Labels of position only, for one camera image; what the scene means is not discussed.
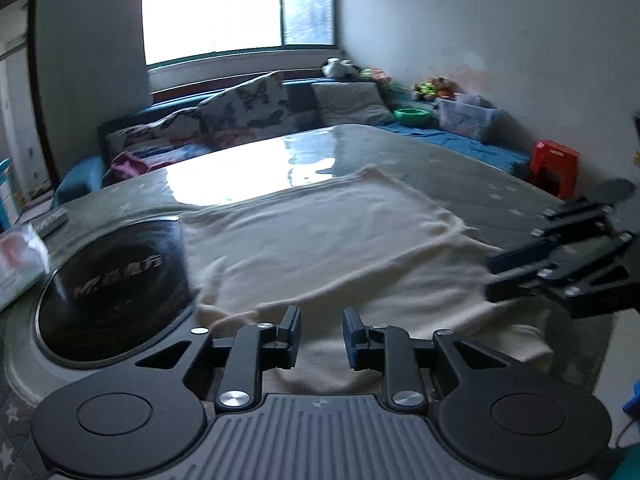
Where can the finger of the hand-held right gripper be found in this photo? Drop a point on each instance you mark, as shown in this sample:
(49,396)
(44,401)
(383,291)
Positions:
(517,256)
(515,287)

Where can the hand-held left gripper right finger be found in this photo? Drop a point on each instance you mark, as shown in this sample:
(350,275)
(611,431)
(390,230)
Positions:
(352,337)

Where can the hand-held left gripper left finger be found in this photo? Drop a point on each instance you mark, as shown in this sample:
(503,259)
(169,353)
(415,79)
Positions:
(294,335)

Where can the cream white garment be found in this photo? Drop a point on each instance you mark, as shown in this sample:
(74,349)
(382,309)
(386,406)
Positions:
(325,240)

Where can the red plastic stool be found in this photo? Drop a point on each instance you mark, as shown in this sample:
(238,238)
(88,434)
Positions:
(552,165)

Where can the blue sofa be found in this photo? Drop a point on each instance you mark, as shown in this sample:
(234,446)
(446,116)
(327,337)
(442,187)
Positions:
(450,140)

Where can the clear plastic storage box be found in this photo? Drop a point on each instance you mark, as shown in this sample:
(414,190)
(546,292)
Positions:
(465,117)

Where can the blue plastic object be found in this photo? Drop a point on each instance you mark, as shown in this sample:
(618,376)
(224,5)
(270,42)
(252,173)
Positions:
(632,399)

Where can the green plastic bowl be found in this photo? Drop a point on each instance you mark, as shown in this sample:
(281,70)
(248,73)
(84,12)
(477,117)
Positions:
(412,116)

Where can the black round induction cooktop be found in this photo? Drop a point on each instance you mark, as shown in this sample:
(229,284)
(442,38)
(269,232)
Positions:
(115,290)

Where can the small plush toys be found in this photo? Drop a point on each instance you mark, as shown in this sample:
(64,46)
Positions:
(434,89)

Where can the grey pillow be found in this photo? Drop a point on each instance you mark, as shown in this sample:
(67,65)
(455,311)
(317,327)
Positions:
(350,102)

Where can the colourful toy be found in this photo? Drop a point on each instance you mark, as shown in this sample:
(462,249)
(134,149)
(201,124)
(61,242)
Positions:
(376,76)

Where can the magenta cloth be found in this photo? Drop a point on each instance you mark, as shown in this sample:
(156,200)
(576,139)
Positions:
(129,167)

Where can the white plush toy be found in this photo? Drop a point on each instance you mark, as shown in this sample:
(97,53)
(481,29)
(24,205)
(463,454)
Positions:
(339,69)

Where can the grey remote control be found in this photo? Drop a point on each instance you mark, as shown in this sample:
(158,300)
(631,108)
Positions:
(52,222)

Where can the white tissue packet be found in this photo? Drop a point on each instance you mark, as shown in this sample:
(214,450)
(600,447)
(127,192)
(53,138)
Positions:
(20,265)

